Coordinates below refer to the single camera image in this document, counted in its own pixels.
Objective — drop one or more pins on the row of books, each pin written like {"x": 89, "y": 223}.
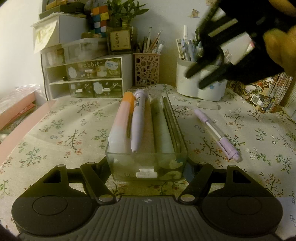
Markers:
{"x": 256, "y": 89}

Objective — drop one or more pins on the illustrated comic book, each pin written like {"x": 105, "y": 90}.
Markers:
{"x": 276, "y": 92}
{"x": 281, "y": 95}
{"x": 286, "y": 97}

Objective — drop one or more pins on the small clear drawer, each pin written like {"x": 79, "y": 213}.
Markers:
{"x": 81, "y": 89}
{"x": 107, "y": 88}

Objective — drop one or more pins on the person's right hand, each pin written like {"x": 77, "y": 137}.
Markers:
{"x": 283, "y": 48}

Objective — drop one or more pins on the white cloud-shaped pen holder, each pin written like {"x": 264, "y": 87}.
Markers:
{"x": 189, "y": 81}

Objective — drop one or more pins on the dark flat box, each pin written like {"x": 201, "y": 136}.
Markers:
{"x": 62, "y": 11}

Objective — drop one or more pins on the thin purple pen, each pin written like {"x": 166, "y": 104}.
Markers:
{"x": 225, "y": 144}

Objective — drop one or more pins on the small translucent eraser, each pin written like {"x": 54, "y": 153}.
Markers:
{"x": 208, "y": 105}

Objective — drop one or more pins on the bunch of blue white pens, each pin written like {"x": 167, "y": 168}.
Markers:
{"x": 185, "y": 46}

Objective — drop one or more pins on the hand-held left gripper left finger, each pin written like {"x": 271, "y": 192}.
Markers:
{"x": 92, "y": 172}

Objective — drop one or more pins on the colourful puzzle cube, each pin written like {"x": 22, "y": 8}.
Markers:
{"x": 100, "y": 20}

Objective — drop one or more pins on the long clear plastic drawer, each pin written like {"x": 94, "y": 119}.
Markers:
{"x": 129, "y": 169}

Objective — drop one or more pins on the orange pink highlighter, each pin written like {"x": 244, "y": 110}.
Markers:
{"x": 121, "y": 120}

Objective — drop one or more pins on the bamboo plant in pot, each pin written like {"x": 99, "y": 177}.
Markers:
{"x": 120, "y": 40}

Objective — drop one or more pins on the floral tablecloth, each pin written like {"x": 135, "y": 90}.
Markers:
{"x": 69, "y": 129}

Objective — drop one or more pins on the wide clear labelled drawer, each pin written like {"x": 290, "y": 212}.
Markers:
{"x": 92, "y": 69}

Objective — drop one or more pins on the white drawer organizer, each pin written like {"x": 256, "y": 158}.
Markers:
{"x": 127, "y": 69}

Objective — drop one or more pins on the pink perforated pen holder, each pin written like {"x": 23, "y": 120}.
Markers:
{"x": 146, "y": 69}

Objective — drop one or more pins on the bunch of pencils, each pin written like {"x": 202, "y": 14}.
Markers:
{"x": 150, "y": 42}

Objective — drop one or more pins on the fat purple pen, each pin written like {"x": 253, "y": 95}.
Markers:
{"x": 138, "y": 120}

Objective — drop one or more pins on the bear wall sticker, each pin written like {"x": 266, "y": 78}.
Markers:
{"x": 194, "y": 13}

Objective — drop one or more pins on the pink wrapped flat box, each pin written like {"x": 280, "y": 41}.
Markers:
{"x": 16, "y": 111}

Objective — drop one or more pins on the white storage box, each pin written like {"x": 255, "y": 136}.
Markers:
{"x": 69, "y": 27}

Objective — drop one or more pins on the dark translucent pen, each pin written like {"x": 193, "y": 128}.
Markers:
{"x": 170, "y": 121}

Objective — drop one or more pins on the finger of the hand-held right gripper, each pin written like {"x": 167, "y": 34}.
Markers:
{"x": 217, "y": 77}
{"x": 205, "y": 63}

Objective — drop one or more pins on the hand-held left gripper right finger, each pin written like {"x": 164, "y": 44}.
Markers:
{"x": 188, "y": 172}

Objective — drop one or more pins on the yellow paper note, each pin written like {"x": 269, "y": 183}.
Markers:
{"x": 44, "y": 37}

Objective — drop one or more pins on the pale green highlighter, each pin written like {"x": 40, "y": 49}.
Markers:
{"x": 161, "y": 134}

